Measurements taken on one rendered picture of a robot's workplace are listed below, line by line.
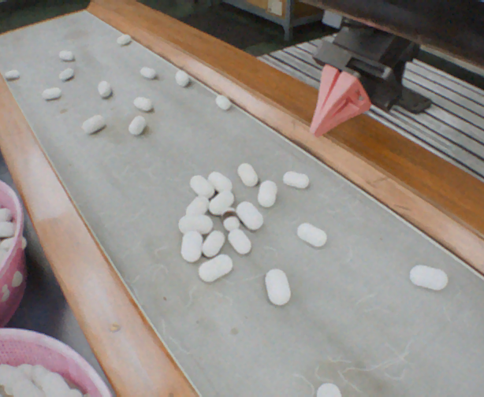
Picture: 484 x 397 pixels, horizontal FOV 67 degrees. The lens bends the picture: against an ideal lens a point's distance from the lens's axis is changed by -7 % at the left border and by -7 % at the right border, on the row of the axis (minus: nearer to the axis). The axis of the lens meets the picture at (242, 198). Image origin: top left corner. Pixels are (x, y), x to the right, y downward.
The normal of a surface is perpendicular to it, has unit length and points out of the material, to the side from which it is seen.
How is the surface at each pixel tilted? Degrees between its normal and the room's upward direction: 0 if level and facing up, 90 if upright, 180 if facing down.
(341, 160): 45
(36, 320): 0
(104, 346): 0
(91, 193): 0
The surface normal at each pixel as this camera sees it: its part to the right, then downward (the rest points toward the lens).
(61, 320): -0.03, -0.72
